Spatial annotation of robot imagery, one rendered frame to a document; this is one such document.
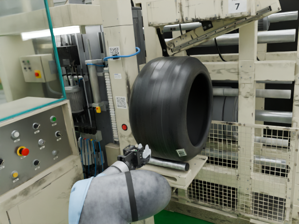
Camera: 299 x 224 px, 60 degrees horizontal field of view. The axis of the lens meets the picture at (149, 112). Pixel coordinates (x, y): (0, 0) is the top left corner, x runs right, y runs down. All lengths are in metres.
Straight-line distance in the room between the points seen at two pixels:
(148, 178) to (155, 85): 0.70
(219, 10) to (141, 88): 0.60
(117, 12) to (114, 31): 0.10
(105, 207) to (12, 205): 0.98
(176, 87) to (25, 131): 0.83
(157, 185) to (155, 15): 1.21
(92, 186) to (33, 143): 0.99
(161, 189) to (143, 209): 0.06
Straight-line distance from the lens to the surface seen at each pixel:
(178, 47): 1.74
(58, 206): 1.72
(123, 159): 1.03
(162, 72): 1.27
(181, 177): 1.42
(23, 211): 1.57
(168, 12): 1.61
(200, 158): 1.71
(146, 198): 0.59
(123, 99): 1.54
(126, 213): 0.60
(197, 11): 1.54
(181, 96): 1.20
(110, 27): 1.51
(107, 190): 0.59
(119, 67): 1.50
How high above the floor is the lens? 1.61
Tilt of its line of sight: 17 degrees down
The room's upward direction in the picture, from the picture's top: 6 degrees counter-clockwise
